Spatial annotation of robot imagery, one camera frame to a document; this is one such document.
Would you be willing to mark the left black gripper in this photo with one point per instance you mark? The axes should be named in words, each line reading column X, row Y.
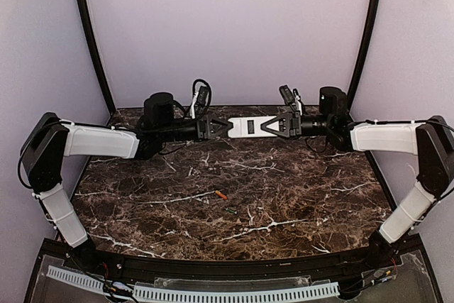
column 204, row 128

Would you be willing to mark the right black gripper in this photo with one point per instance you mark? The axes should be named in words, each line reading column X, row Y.
column 294, row 125

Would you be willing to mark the white red remote control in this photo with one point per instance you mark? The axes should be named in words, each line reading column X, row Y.
column 249, row 127

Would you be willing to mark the orange battery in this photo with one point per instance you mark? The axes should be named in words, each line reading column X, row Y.
column 221, row 195

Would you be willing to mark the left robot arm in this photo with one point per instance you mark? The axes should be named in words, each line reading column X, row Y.
column 53, row 139

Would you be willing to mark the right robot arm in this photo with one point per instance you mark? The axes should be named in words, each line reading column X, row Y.
column 431, row 140

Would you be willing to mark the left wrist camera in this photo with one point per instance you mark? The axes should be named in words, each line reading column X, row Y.
column 199, row 101

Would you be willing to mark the black front rail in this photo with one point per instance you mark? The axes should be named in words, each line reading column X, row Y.
column 342, row 266

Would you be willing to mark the centre white cable duct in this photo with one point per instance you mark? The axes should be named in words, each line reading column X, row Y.
column 297, row 294

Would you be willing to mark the white cable duct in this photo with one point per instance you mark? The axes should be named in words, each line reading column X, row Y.
column 75, row 279
column 297, row 294

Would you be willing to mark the right black frame post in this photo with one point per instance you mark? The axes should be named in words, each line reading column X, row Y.
column 363, row 50

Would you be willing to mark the black frame post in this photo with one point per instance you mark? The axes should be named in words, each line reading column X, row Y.
column 363, row 50
column 89, row 35

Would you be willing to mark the left white cable duct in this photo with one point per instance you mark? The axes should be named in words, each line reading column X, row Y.
column 75, row 279

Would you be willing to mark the left black frame post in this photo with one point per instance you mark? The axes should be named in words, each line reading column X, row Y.
column 89, row 35

